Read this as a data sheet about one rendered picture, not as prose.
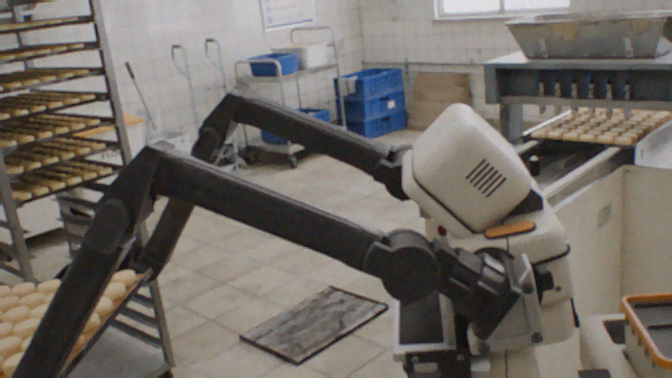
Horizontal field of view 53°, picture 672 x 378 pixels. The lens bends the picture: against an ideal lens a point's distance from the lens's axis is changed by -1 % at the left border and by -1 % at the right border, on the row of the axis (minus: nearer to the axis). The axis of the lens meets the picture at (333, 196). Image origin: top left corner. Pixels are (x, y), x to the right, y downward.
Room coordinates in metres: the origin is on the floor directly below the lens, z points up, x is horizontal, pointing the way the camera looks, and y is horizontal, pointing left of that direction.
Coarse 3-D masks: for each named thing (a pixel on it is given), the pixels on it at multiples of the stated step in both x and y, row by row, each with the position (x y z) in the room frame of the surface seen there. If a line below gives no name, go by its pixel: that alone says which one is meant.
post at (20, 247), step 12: (0, 156) 2.11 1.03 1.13; (0, 168) 2.10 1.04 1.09; (0, 180) 2.10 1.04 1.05; (0, 192) 2.10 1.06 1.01; (12, 204) 2.11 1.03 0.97; (12, 216) 2.10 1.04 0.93; (12, 228) 2.09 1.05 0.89; (12, 240) 2.11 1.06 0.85; (24, 240) 2.11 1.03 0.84; (24, 252) 2.11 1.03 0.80; (24, 264) 2.10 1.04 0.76; (24, 276) 2.10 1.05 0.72
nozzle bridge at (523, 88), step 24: (504, 72) 2.56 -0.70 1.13; (528, 72) 2.51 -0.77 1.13; (552, 72) 2.44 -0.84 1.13; (576, 72) 2.37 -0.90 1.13; (600, 72) 2.31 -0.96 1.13; (624, 72) 2.26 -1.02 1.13; (648, 72) 2.20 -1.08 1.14; (504, 96) 2.53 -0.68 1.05; (528, 96) 2.47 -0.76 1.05; (552, 96) 2.42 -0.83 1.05; (600, 96) 2.31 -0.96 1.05; (648, 96) 2.20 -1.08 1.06; (504, 120) 2.60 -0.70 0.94
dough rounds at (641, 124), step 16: (640, 112) 2.54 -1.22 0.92; (656, 112) 2.54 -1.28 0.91; (544, 128) 2.46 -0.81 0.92; (560, 128) 2.43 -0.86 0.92; (576, 128) 2.41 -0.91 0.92; (592, 128) 2.42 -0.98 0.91; (608, 128) 2.38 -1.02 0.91; (624, 128) 2.33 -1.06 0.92; (640, 128) 2.30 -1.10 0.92; (656, 128) 2.35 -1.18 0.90
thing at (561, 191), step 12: (600, 156) 2.10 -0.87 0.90; (612, 156) 2.13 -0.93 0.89; (624, 156) 2.20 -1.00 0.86; (588, 168) 1.99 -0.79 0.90; (600, 168) 2.06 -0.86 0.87; (612, 168) 2.13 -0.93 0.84; (564, 180) 1.90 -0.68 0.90; (576, 180) 1.93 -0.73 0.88; (588, 180) 1.99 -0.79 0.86; (552, 192) 1.81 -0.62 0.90; (564, 192) 1.87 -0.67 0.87; (576, 192) 1.93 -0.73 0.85; (552, 204) 1.82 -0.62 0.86
